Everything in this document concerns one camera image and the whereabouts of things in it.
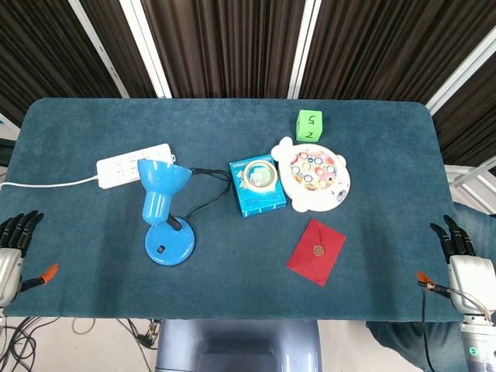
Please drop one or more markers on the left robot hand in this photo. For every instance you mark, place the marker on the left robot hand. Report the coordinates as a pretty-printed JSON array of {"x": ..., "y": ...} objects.
[{"x": 8, "y": 267}]

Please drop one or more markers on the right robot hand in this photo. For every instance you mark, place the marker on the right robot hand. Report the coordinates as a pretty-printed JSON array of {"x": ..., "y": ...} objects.
[{"x": 467, "y": 267}]

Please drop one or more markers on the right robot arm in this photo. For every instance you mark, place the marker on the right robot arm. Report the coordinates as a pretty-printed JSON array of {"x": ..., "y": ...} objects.
[{"x": 479, "y": 341}]

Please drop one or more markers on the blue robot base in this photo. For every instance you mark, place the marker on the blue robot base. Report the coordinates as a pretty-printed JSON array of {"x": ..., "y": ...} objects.
[{"x": 238, "y": 345}]

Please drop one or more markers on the blue desk lamp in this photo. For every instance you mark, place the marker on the blue desk lamp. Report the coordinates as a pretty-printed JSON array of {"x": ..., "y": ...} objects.
[{"x": 162, "y": 205}]

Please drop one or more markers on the red envelope with seal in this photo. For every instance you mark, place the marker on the red envelope with seal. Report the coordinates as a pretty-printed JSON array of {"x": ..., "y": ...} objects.
[{"x": 317, "y": 252}]

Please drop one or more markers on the white power strip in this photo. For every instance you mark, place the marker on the white power strip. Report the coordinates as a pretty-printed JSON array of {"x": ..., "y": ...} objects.
[{"x": 133, "y": 164}]

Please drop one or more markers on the white fish-shaped fishing toy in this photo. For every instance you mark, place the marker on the white fish-shaped fishing toy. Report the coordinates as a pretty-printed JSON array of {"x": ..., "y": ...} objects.
[{"x": 312, "y": 174}]

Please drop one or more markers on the green foam cube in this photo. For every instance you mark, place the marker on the green foam cube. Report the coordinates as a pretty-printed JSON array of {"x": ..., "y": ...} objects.
[{"x": 310, "y": 125}]

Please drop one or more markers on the teal cardboard box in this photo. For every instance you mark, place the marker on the teal cardboard box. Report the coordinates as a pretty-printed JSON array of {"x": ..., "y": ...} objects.
[{"x": 257, "y": 195}]

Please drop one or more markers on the teal felt table mat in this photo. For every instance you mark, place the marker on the teal felt table mat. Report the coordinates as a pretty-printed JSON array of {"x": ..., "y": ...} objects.
[{"x": 232, "y": 271}]

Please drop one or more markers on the roll of clear tape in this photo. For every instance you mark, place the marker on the roll of clear tape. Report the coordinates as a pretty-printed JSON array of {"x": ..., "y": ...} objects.
[{"x": 261, "y": 176}]

